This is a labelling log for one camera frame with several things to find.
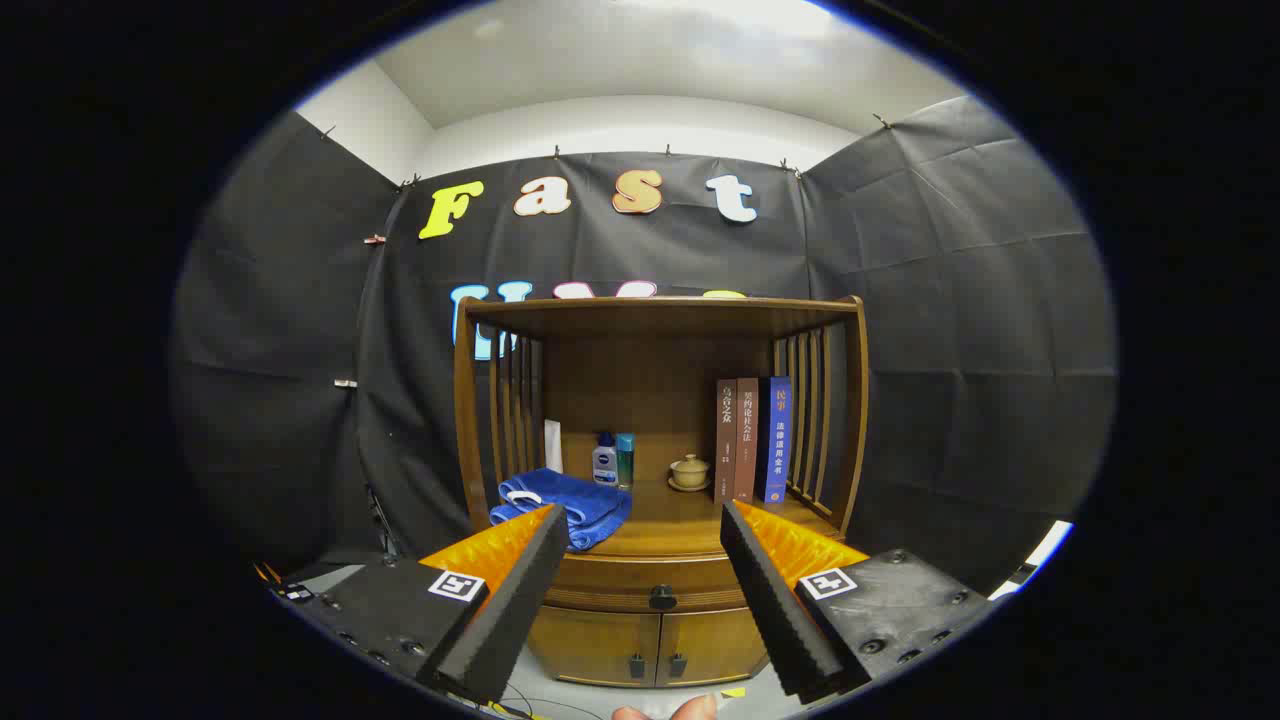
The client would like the blue folded towel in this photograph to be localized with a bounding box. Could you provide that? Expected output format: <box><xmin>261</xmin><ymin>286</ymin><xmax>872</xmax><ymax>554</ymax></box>
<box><xmin>489</xmin><ymin>467</ymin><xmax>633</xmax><ymax>553</ymax></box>

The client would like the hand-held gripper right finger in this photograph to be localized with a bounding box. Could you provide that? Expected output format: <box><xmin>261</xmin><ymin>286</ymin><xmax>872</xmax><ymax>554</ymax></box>
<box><xmin>720</xmin><ymin>500</ymin><xmax>999</xmax><ymax>701</ymax></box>

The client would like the black floor cable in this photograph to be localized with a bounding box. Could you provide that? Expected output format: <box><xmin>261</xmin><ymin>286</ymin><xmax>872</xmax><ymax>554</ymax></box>
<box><xmin>495</xmin><ymin>688</ymin><xmax>603</xmax><ymax>720</ymax></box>

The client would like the reddish brown book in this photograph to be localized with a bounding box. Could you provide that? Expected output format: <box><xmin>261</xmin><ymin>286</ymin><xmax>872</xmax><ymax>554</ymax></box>
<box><xmin>735</xmin><ymin>377</ymin><xmax>761</xmax><ymax>503</ymax></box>

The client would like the wooden drawer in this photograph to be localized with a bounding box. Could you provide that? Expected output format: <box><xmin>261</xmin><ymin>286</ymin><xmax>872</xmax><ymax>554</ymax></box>
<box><xmin>545</xmin><ymin>553</ymin><xmax>751</xmax><ymax>614</ymax></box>

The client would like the blue book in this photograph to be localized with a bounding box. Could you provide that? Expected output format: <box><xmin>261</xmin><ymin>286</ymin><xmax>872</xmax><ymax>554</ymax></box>
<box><xmin>757</xmin><ymin>376</ymin><xmax>793</xmax><ymax>504</ymax></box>

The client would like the wooden countertop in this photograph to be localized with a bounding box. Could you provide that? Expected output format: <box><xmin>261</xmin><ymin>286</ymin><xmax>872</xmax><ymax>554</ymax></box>
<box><xmin>490</xmin><ymin>478</ymin><xmax>841</xmax><ymax>561</ymax></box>

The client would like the wooden cabinet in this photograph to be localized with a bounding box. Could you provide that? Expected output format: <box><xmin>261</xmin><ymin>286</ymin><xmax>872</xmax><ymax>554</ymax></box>
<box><xmin>452</xmin><ymin>295</ymin><xmax>871</xmax><ymax>689</ymax></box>

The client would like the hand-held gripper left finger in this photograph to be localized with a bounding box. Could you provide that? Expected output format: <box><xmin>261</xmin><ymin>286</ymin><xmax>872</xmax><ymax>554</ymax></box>
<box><xmin>270</xmin><ymin>503</ymin><xmax>570</xmax><ymax>704</ymax></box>

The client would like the dark brown book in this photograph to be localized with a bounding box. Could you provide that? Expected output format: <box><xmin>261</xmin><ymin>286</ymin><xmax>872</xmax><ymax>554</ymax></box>
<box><xmin>716</xmin><ymin>378</ymin><xmax>739</xmax><ymax>504</ymax></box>

